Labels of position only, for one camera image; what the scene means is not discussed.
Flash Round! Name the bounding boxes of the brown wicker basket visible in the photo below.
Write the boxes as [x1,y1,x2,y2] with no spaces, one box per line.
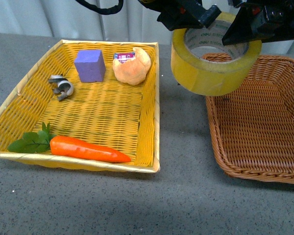
[206,55,294,184]

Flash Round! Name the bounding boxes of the orange toy carrot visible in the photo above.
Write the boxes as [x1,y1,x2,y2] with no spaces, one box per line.
[7,123,131,163]

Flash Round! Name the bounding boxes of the purple foam cube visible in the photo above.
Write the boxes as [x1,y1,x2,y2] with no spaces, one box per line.
[74,49,106,83]

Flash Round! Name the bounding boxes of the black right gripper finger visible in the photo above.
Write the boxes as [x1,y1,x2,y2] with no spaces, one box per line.
[222,0,294,46]

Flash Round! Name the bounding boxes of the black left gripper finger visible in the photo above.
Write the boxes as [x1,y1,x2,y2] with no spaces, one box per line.
[156,0,221,32]

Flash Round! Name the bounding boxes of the black cable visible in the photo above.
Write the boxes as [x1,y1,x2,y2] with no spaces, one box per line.
[75,0,124,16]

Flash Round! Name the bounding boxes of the grey toy animal figurine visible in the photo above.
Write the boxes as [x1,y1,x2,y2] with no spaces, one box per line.
[48,75,74,101]

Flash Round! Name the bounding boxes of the yellow tape roll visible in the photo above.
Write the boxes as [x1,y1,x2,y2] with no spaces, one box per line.
[171,12,262,96]

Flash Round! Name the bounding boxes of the yellow woven basket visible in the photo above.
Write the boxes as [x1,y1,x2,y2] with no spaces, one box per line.
[0,40,160,173]

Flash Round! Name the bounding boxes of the plush croissant toy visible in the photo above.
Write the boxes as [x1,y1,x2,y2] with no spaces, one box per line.
[112,47,151,85]

